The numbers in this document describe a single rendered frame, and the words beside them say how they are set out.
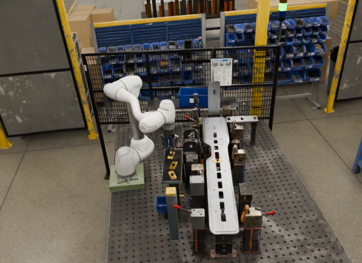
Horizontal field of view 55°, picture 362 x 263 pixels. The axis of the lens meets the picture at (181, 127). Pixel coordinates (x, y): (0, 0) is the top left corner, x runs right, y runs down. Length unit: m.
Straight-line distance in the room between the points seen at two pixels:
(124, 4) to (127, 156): 6.70
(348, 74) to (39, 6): 4.13
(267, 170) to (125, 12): 6.87
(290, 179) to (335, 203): 1.03
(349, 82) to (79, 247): 4.17
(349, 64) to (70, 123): 3.95
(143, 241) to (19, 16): 2.98
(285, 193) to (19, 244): 2.56
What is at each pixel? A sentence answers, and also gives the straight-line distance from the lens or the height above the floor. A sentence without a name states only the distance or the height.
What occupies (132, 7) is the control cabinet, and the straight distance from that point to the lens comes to 9.23.
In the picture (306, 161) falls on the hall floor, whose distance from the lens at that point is 4.48.
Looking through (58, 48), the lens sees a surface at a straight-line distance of 4.52.
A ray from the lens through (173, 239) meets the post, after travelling 2.57.
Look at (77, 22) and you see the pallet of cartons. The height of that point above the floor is 1.02.
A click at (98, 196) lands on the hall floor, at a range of 4.07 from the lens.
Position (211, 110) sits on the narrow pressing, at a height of 1.03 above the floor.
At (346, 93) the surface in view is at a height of 0.26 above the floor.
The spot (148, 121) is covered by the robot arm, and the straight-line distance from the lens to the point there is 2.19.
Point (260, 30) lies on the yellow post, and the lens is 3.40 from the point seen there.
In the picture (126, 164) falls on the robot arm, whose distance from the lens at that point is 2.89.
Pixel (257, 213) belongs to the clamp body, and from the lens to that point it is 2.27.
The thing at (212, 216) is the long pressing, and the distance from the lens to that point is 2.32.
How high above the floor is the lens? 2.71
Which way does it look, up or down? 33 degrees down
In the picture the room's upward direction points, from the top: 4 degrees counter-clockwise
